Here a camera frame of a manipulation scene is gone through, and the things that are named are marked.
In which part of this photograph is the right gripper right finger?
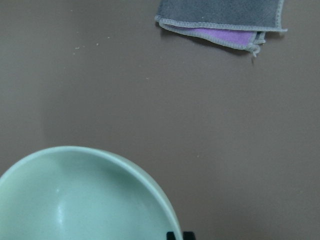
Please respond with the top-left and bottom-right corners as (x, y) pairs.
(182, 231), (195, 240)

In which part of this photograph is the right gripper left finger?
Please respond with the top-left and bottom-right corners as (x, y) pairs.
(166, 231), (176, 240)

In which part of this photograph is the green bowl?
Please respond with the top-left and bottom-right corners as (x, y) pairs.
(0, 146), (183, 240)

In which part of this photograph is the grey purple folded cloth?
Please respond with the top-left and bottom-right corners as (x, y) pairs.
(155, 0), (287, 56)

